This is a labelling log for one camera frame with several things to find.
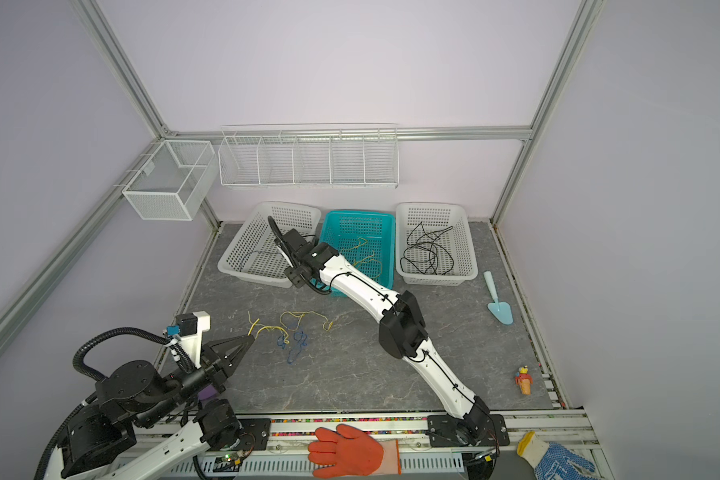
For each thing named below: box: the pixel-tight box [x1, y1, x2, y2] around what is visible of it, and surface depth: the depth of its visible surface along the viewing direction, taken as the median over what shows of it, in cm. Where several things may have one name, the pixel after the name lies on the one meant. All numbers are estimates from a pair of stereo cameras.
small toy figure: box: [515, 365, 533, 395], surface depth 82 cm
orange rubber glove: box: [308, 424, 401, 479], surface depth 72 cm
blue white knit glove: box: [517, 431, 597, 480], surface depth 71 cm
